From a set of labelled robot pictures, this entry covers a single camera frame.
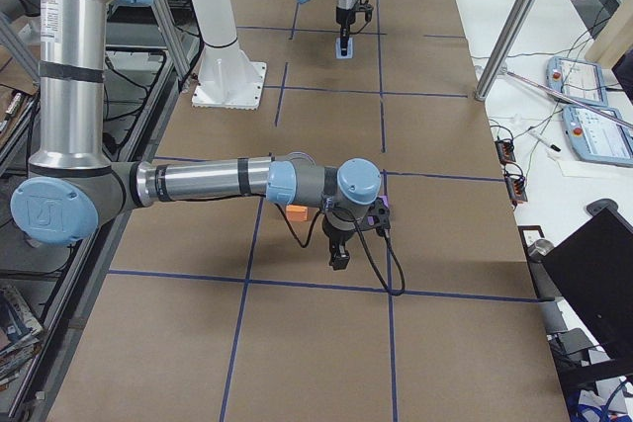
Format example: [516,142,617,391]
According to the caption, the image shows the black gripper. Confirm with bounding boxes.
[321,212,355,270]
[335,7,356,58]

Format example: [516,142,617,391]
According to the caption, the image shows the light blue foam block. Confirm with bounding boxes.
[335,40,351,59]

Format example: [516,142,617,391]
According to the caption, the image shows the orange foam block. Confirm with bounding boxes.
[285,205,310,222]

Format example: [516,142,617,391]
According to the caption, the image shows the purple foam block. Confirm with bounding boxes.
[378,195,391,216]

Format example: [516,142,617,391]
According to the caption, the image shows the metal cup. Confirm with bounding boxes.
[526,238,555,263]

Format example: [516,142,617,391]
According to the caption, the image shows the black marker pen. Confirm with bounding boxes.
[529,130,561,152]

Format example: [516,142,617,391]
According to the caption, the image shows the upper teach pendant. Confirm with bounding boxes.
[546,56,608,107]

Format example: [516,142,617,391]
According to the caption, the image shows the teach pendant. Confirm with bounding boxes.
[562,105,632,168]
[546,56,608,107]

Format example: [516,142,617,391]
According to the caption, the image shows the black monitor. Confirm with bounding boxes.
[543,209,632,358]

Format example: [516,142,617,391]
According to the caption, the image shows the lower teach pendant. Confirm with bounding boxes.
[562,105,632,168]

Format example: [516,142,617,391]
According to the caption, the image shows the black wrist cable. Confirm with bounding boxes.
[285,199,407,297]
[345,0,375,36]

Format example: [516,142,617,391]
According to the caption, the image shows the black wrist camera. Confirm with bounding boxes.
[354,0,374,22]
[360,198,391,237]

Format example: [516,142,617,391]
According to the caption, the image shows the white pedestal column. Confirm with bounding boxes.
[192,0,267,110]

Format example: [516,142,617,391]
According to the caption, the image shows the aluminium frame post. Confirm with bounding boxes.
[475,0,536,101]

